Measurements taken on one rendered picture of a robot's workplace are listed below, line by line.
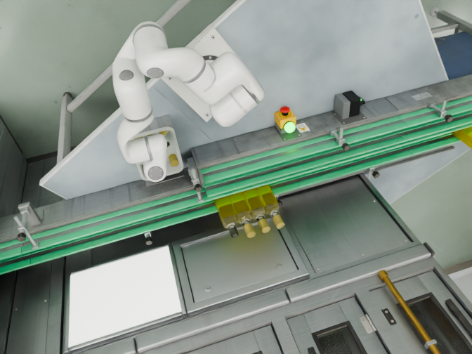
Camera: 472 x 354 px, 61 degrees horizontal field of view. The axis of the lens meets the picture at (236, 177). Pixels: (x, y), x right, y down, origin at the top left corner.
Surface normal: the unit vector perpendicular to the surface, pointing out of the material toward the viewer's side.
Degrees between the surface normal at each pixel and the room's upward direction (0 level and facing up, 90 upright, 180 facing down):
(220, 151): 90
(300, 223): 90
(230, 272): 91
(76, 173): 0
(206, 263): 90
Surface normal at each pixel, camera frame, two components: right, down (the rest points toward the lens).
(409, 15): 0.28, 0.62
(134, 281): -0.11, -0.73
